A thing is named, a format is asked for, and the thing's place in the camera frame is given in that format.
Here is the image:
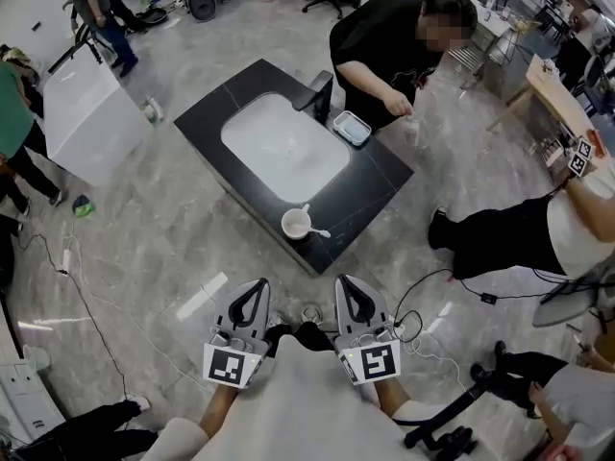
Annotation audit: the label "white bottle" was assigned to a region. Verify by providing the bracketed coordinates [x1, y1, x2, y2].
[143, 95, 165, 128]

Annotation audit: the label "person's left forearm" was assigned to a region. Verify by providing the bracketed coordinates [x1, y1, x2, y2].
[197, 382, 241, 439]

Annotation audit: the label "green and blue cloth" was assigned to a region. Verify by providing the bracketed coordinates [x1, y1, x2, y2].
[71, 194, 96, 218]

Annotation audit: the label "white cabinet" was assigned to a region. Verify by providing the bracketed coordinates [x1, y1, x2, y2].
[0, 358, 67, 442]

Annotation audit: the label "person's right forearm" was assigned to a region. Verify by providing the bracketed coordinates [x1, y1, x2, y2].
[372, 376, 417, 420]

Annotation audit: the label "person's left shoe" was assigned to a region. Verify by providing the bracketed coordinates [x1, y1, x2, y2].
[265, 309, 290, 335]

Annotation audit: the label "white bathtub block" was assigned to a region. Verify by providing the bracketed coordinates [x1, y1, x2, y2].
[42, 40, 156, 187]

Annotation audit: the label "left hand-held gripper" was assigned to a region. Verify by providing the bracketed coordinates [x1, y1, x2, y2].
[202, 279, 271, 391]

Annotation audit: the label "white cup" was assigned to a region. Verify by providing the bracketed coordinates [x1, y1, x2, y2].
[280, 203, 313, 242]

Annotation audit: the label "black faucet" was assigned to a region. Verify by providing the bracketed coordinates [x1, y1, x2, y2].
[292, 70, 335, 125]

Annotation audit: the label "person's white shirt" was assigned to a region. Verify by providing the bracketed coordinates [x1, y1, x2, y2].
[141, 332, 434, 461]

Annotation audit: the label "black stand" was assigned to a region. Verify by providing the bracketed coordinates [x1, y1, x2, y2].
[390, 380, 487, 451]

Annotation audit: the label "black floor cable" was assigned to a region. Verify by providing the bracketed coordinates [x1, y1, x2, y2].
[391, 267, 547, 328]

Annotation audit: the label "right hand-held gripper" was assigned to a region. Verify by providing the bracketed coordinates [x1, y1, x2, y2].
[333, 275, 403, 386]

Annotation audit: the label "person's shoe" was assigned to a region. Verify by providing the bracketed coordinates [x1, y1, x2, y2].
[299, 304, 325, 328]
[265, 309, 290, 335]

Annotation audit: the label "person's right shoe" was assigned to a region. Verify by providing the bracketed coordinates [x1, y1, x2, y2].
[299, 304, 325, 328]

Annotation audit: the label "white rectangular tray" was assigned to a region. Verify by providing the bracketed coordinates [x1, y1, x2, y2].
[332, 109, 373, 149]

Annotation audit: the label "wooden table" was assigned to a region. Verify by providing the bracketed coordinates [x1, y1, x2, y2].
[486, 54, 603, 182]

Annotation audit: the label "person's black trousers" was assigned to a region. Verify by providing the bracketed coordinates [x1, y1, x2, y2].
[262, 321, 338, 360]

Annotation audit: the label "black sink counter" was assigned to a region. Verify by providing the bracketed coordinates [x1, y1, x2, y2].
[173, 58, 415, 279]

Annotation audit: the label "white sink basin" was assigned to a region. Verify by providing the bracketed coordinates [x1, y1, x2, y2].
[220, 92, 353, 205]

